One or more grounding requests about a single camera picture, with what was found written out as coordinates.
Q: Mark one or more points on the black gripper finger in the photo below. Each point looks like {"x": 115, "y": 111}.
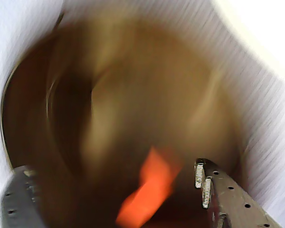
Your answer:
{"x": 21, "y": 197}
{"x": 230, "y": 202}

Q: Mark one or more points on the black metal bucket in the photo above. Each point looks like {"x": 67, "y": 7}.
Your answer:
{"x": 133, "y": 83}

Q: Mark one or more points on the red cube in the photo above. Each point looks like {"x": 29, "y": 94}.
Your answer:
{"x": 147, "y": 190}

